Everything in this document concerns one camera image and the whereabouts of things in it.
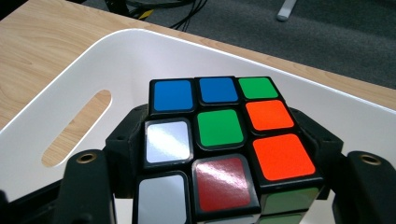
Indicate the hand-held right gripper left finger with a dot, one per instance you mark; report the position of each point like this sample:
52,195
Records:
126,149

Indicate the white metal stand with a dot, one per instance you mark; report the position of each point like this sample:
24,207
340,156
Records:
286,11

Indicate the white plastic bin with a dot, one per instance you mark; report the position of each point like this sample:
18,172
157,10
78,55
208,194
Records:
140,56

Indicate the multicoloured puzzle cube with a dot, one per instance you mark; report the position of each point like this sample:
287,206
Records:
221,127

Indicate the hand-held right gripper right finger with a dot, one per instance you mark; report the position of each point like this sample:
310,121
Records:
325,149

